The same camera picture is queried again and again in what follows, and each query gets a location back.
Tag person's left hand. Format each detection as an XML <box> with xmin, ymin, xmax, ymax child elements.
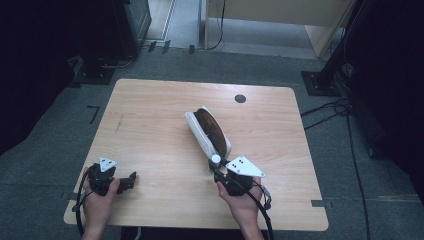
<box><xmin>82</xmin><ymin>177</ymin><xmax>121</xmax><ymax>232</ymax></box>

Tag white pencil case brown lining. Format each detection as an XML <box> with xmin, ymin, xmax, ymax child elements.
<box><xmin>184</xmin><ymin>105</ymin><xmax>233</xmax><ymax>163</ymax></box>

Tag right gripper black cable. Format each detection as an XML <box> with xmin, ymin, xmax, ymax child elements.
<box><xmin>229</xmin><ymin>175</ymin><xmax>276</xmax><ymax>240</ymax></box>

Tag black floor base plate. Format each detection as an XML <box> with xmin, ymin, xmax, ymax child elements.
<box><xmin>72</xmin><ymin>63</ymin><xmax>116</xmax><ymax>86</ymax></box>

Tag person's right hand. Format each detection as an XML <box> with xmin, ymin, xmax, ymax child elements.
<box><xmin>216</xmin><ymin>176</ymin><xmax>265</xmax><ymax>227</ymax></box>

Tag black stand with base plate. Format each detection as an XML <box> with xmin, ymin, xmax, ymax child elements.
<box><xmin>301</xmin><ymin>0</ymin><xmax>369</xmax><ymax>98</ymax></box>

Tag black floor cables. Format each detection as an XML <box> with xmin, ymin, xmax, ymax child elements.
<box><xmin>299</xmin><ymin>97</ymin><xmax>373</xmax><ymax>240</ymax></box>

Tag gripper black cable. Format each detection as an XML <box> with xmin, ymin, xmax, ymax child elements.
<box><xmin>229</xmin><ymin>175</ymin><xmax>276</xmax><ymax>240</ymax></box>
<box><xmin>71</xmin><ymin>165</ymin><xmax>97</xmax><ymax>238</ymax></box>

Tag black cabinet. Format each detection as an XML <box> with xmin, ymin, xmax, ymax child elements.
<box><xmin>111</xmin><ymin>0</ymin><xmax>153</xmax><ymax>59</ymax></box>

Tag black hanging cable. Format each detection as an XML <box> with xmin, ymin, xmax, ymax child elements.
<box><xmin>205</xmin><ymin>0</ymin><xmax>227</xmax><ymax>52</ymax></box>

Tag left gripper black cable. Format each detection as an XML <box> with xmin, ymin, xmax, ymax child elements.
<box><xmin>71</xmin><ymin>165</ymin><xmax>97</xmax><ymax>238</ymax></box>

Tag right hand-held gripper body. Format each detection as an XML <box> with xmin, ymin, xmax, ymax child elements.
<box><xmin>213</xmin><ymin>154</ymin><xmax>266</xmax><ymax>197</ymax></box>

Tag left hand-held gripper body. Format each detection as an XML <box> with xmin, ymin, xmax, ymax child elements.
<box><xmin>87</xmin><ymin>156</ymin><xmax>121</xmax><ymax>197</ymax></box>

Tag light wooden furniture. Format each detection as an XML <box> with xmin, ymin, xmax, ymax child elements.
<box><xmin>203</xmin><ymin>0</ymin><xmax>355</xmax><ymax>60</ymax></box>

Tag dark curtain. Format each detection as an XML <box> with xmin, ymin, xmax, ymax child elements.
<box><xmin>0</xmin><ymin>0</ymin><xmax>81</xmax><ymax>157</ymax></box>

